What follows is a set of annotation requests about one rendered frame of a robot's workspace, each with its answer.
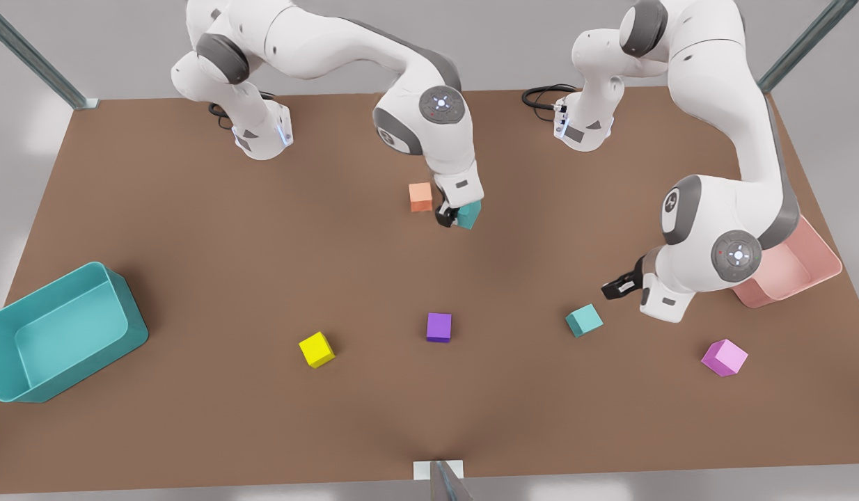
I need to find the pink cube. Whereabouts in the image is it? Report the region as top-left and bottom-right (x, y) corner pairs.
(701, 339), (749, 378)

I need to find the pink plastic bin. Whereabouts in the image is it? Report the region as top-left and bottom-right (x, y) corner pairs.
(731, 214), (843, 309)

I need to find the yellow cube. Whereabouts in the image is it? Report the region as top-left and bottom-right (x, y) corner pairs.
(299, 331), (336, 369)

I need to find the teal plastic bin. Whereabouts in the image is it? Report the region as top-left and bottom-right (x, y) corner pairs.
(0, 262), (150, 404)

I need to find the black cable loop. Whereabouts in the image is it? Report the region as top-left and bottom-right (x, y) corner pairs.
(208, 90), (277, 131)
(521, 84), (578, 124)

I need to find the silver frame post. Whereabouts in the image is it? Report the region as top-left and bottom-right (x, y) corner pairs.
(0, 0), (100, 111)
(413, 459), (473, 501)
(757, 0), (859, 94)

